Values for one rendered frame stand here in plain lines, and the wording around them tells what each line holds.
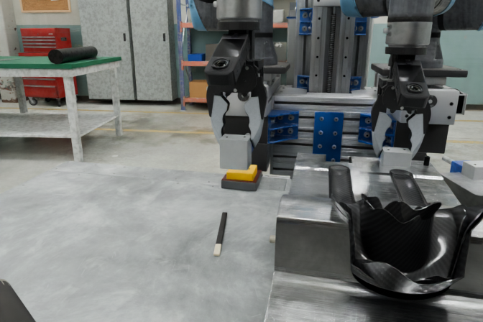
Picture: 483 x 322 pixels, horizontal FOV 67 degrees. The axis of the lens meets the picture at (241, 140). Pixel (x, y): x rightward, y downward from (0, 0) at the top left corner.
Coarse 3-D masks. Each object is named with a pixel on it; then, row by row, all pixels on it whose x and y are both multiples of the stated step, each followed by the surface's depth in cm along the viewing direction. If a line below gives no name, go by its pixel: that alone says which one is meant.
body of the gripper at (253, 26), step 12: (228, 24) 58; (240, 24) 57; (252, 24) 58; (252, 36) 64; (252, 48) 64; (252, 60) 61; (240, 72) 60; (252, 72) 59; (240, 84) 60; (252, 84) 60
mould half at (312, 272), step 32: (320, 160) 72; (352, 160) 72; (416, 160) 72; (320, 192) 59; (384, 192) 59; (448, 192) 59; (288, 224) 41; (320, 224) 40; (480, 224) 39; (288, 256) 42; (320, 256) 41; (480, 256) 37; (288, 288) 40; (320, 288) 40; (352, 288) 40; (448, 288) 38; (480, 288) 38; (288, 320) 36; (320, 320) 36; (352, 320) 36; (384, 320) 36; (416, 320) 36; (448, 320) 36; (480, 320) 36
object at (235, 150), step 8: (224, 136) 64; (232, 136) 64; (240, 136) 64; (248, 136) 64; (224, 144) 62; (232, 144) 62; (240, 144) 62; (248, 144) 62; (224, 152) 63; (232, 152) 62; (240, 152) 62; (248, 152) 62; (224, 160) 63; (232, 160) 63; (240, 160) 62; (248, 160) 63; (224, 168) 63; (232, 168) 63; (240, 168) 63; (248, 168) 63
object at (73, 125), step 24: (72, 48) 330; (0, 72) 311; (24, 72) 309; (48, 72) 308; (72, 72) 308; (24, 96) 423; (72, 96) 315; (0, 120) 387; (24, 120) 387; (48, 120) 387; (72, 120) 321; (96, 120) 387; (120, 120) 422; (72, 144) 327
